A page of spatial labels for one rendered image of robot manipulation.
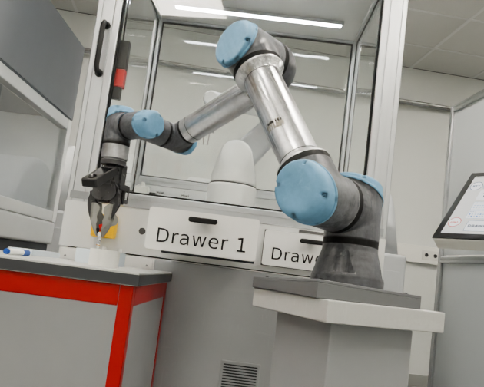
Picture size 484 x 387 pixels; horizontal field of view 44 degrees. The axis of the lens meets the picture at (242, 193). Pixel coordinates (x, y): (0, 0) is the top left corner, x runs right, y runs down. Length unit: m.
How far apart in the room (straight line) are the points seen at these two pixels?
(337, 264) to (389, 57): 1.01
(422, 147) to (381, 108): 3.65
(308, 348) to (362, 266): 0.19
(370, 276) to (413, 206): 4.32
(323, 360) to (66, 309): 0.56
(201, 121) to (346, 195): 0.59
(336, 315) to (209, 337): 0.86
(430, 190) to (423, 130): 0.55
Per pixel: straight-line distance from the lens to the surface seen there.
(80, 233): 1.96
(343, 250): 1.22
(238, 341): 1.90
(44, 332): 1.37
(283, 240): 1.87
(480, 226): 1.85
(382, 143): 1.98
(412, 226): 5.51
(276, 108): 1.26
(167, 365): 1.92
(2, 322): 1.40
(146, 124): 1.59
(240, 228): 1.56
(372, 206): 1.24
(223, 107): 1.58
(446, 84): 5.87
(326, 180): 1.11
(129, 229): 1.92
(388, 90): 2.03
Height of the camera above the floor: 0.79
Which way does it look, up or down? 7 degrees up
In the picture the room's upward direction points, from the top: 7 degrees clockwise
